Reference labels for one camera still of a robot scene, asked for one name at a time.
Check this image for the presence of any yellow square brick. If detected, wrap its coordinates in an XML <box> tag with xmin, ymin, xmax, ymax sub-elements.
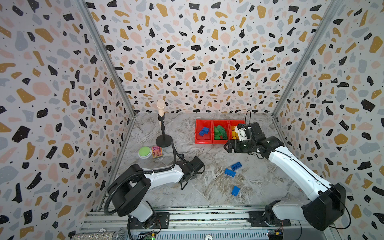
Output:
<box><xmin>231</xmin><ymin>126</ymin><xmax>239</xmax><ymax>140</ymax></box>

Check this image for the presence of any blue long brick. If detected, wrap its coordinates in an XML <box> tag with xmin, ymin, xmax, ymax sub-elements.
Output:
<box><xmin>231</xmin><ymin>162</ymin><xmax>242</xmax><ymax>171</ymax></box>

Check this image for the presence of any blue long brick diagonal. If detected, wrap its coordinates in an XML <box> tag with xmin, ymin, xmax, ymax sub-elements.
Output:
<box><xmin>225</xmin><ymin>169</ymin><xmax>236</xmax><ymax>178</ymax></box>

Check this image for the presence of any blue square brick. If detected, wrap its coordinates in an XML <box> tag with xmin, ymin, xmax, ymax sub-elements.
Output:
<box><xmin>231</xmin><ymin>186</ymin><xmax>241</xmax><ymax>197</ymax></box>

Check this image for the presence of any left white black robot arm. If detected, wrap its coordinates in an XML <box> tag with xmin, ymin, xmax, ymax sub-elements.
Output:
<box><xmin>108</xmin><ymin>157</ymin><xmax>206</xmax><ymax>228</ymax></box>

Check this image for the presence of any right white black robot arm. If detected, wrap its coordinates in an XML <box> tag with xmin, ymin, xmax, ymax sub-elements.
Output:
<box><xmin>224</xmin><ymin>123</ymin><xmax>350</xmax><ymax>231</ymax></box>

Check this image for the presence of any right red bin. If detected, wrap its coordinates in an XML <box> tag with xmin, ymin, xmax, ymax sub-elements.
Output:
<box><xmin>229</xmin><ymin>120</ymin><xmax>247</xmax><ymax>141</ymax></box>

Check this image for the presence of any red bin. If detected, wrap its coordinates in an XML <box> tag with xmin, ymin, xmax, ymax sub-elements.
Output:
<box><xmin>195</xmin><ymin>119</ymin><xmax>213</xmax><ymax>144</ymax></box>
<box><xmin>229</xmin><ymin>120</ymin><xmax>247</xmax><ymax>141</ymax></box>
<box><xmin>213</xmin><ymin>120</ymin><xmax>232</xmax><ymax>145</ymax></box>

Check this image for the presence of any middle red bin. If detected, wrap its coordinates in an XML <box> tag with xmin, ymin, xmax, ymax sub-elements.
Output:
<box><xmin>213</xmin><ymin>120</ymin><xmax>232</xmax><ymax>145</ymax></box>

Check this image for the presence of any left red bin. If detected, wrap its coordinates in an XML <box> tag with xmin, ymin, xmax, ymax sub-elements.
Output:
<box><xmin>195</xmin><ymin>119</ymin><xmax>213</xmax><ymax>144</ymax></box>

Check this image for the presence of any colourful small card box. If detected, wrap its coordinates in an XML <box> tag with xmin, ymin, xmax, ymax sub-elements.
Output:
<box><xmin>152</xmin><ymin>146</ymin><xmax>163</xmax><ymax>159</ymax></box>

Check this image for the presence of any microphone on black stand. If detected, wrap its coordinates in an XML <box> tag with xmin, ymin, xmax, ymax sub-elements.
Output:
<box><xmin>156</xmin><ymin>99</ymin><xmax>173</xmax><ymax>148</ymax></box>

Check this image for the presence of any green round button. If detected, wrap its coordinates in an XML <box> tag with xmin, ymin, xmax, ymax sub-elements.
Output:
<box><xmin>138</xmin><ymin>146</ymin><xmax>153</xmax><ymax>159</ymax></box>

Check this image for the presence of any black corrugated cable hose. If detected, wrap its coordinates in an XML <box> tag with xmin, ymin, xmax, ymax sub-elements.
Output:
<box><xmin>103</xmin><ymin>143</ymin><xmax>181</xmax><ymax>216</ymax></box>

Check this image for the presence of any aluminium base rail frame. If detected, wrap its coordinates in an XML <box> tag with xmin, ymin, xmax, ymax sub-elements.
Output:
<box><xmin>75</xmin><ymin>206</ymin><xmax>341</xmax><ymax>240</ymax></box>

